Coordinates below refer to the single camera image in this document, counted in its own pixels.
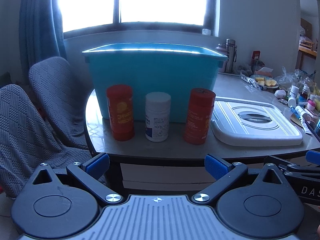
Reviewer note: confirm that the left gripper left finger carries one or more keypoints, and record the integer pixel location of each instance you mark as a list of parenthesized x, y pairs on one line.
[(86, 175)]

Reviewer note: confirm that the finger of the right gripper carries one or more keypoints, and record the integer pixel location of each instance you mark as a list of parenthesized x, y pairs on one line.
[(313, 157)]

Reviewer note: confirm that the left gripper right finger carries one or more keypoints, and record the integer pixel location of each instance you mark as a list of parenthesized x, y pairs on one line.
[(226, 175)]

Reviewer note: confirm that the white bin lid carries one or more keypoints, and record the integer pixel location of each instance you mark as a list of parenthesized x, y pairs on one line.
[(247, 123)]

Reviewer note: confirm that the red canister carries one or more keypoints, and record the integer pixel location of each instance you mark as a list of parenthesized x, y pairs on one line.
[(200, 108), (120, 109)]

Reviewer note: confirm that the white pill bottle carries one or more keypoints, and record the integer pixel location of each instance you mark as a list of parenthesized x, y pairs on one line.
[(157, 116)]

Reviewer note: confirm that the white dropper bottle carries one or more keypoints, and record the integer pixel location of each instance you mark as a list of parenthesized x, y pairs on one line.
[(292, 101)]

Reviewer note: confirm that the white round jar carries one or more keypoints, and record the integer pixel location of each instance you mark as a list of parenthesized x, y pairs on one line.
[(280, 94)]

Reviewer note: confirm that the near grey covered chair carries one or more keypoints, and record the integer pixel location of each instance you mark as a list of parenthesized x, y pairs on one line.
[(26, 142)]

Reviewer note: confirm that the grey covered chair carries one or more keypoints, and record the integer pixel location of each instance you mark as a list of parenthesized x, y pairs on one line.
[(26, 142), (62, 97)]

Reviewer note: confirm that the clear plastic bag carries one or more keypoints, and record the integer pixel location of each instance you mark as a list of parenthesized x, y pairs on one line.
[(286, 80)]

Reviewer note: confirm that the plate of apple slices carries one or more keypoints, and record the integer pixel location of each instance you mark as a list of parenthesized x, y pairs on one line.
[(265, 81)]

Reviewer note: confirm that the far grey covered chair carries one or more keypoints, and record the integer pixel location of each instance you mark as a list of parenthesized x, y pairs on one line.
[(62, 97)]

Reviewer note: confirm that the foil snack packet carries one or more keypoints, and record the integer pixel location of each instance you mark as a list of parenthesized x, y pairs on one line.
[(250, 81)]

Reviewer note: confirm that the orange tissue box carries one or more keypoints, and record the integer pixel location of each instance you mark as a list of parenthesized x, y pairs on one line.
[(265, 71)]

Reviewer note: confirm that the red box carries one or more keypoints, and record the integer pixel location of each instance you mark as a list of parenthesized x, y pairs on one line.
[(255, 57)]

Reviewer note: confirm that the teal plastic storage bin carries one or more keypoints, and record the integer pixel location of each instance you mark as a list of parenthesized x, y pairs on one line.
[(174, 69)]

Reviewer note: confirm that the steel thermos flask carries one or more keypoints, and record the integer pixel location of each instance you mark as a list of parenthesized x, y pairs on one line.
[(231, 53)]

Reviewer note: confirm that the small white cup on sill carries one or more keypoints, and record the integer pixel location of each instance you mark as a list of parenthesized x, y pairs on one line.
[(207, 32)]

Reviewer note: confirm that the blue curtain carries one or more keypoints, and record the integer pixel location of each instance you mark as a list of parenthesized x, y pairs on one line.
[(40, 32)]

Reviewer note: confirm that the window frame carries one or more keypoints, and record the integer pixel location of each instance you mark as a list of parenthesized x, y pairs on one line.
[(86, 17)]

